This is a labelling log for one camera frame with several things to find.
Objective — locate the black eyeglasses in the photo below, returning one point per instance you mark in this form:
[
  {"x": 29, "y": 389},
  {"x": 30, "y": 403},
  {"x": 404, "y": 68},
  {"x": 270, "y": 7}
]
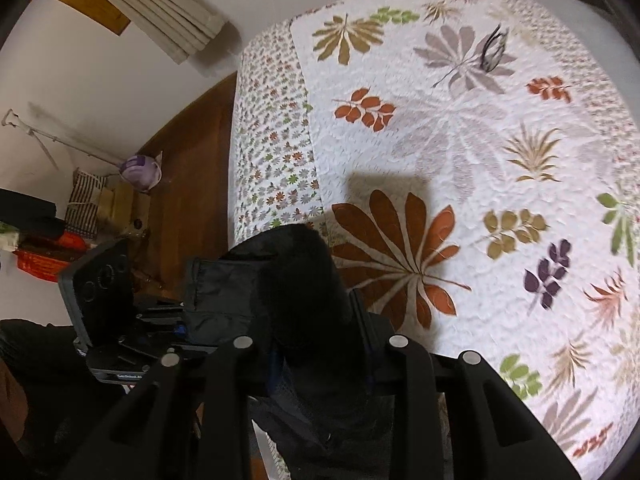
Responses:
[{"x": 492, "y": 50}]

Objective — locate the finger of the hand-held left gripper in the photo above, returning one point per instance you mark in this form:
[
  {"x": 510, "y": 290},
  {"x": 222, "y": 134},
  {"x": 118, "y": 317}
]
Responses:
[{"x": 160, "y": 320}]

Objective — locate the white pole tool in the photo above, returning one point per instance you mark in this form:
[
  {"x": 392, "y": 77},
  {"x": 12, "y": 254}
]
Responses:
[{"x": 60, "y": 142}]

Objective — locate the red basket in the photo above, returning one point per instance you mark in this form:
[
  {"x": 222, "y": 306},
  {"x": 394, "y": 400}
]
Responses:
[{"x": 42, "y": 262}]

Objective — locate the striped fabric bag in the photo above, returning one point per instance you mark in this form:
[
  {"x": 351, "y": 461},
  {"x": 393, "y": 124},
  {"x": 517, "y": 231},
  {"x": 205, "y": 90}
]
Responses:
[{"x": 84, "y": 202}]

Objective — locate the cardboard box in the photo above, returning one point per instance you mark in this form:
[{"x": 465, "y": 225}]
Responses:
[{"x": 122, "y": 210}]

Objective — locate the floral quilted blanket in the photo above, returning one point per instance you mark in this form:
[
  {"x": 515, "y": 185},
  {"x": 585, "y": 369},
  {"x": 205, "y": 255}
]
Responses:
[{"x": 450, "y": 160}]

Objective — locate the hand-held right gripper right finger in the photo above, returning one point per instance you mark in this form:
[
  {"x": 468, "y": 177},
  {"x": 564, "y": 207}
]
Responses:
[{"x": 400, "y": 370}]

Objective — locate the pleated beige curtain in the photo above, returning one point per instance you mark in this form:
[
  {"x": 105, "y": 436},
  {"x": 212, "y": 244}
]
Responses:
[{"x": 160, "y": 10}]

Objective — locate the black pants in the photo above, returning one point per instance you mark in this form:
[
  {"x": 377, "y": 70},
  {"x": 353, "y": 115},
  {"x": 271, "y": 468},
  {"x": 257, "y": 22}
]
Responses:
[{"x": 300, "y": 285}]

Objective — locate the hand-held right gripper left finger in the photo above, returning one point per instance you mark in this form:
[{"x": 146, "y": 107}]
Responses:
[{"x": 235, "y": 372}]

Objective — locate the black bag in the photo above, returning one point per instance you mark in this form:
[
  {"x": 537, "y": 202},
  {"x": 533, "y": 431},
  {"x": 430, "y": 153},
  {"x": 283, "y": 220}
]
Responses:
[{"x": 25, "y": 210}]

